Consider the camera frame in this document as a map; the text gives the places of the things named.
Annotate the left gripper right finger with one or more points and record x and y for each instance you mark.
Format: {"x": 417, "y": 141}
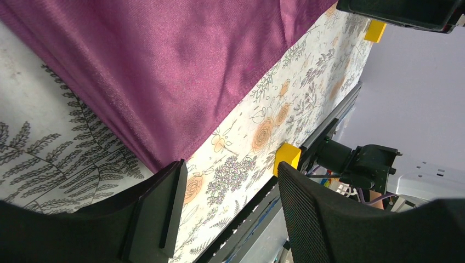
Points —
{"x": 324, "y": 226}

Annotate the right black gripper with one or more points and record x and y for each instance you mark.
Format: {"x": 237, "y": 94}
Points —
{"x": 439, "y": 16}

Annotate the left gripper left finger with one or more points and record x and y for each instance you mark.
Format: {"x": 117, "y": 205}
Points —
{"x": 139, "y": 224}

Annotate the purple satin napkin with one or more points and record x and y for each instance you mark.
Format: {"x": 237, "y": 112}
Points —
{"x": 162, "y": 75}

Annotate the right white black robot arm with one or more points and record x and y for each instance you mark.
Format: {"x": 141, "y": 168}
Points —
{"x": 383, "y": 169}

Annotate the yellow block at right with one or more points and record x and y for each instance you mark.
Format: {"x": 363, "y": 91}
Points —
{"x": 375, "y": 31}

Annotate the yellow block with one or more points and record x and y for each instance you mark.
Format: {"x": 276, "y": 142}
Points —
{"x": 286, "y": 153}
{"x": 375, "y": 31}

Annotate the yellow block near front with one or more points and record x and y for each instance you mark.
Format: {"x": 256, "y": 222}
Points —
{"x": 286, "y": 153}

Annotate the floral tablecloth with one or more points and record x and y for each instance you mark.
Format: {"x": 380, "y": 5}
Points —
{"x": 57, "y": 156}

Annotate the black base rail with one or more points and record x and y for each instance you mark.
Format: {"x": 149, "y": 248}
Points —
{"x": 257, "y": 232}

